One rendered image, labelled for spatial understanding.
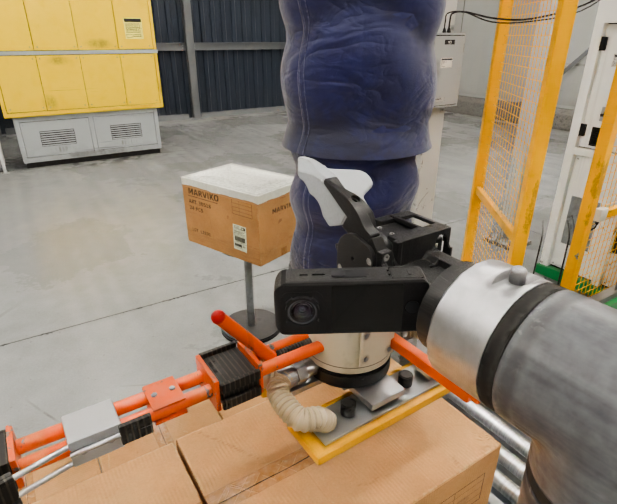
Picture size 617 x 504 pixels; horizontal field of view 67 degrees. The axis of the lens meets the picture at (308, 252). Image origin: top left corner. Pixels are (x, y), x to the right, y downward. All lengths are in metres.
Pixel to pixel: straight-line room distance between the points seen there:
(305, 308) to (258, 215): 2.11
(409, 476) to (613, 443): 0.82
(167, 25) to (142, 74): 3.61
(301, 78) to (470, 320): 0.47
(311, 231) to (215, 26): 11.23
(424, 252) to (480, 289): 0.10
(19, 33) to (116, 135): 1.75
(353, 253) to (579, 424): 0.20
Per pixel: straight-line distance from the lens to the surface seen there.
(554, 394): 0.28
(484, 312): 0.30
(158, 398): 0.78
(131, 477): 1.11
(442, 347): 0.32
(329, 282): 0.34
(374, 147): 0.67
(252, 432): 1.14
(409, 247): 0.38
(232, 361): 0.82
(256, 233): 2.49
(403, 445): 1.13
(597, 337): 0.29
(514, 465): 1.73
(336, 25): 0.66
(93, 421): 0.77
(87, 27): 7.91
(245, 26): 12.18
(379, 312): 0.35
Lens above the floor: 1.76
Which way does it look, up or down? 25 degrees down
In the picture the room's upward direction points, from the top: straight up
